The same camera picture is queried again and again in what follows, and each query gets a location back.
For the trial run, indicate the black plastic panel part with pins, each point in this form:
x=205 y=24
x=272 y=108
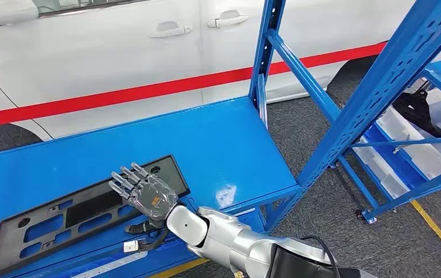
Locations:
x=90 y=207

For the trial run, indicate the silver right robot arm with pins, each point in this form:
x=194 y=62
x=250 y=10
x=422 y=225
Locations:
x=243 y=245

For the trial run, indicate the black plastic trim part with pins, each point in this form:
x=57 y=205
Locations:
x=420 y=111

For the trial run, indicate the white car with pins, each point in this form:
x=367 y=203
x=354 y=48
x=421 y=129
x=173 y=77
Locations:
x=109 y=50

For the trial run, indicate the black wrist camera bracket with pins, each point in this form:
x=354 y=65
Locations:
x=155 y=242

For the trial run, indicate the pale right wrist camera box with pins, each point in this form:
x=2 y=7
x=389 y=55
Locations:
x=130 y=246

